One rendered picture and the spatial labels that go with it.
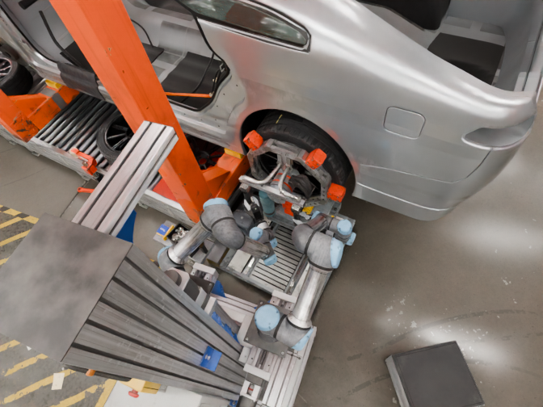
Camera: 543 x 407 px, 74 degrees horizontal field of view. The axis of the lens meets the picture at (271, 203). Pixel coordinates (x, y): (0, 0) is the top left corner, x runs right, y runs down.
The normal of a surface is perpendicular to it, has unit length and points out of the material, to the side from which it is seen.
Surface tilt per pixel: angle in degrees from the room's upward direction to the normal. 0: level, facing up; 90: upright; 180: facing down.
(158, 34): 55
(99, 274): 0
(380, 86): 78
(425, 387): 0
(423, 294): 0
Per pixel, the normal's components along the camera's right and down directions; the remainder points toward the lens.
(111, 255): -0.11, -0.51
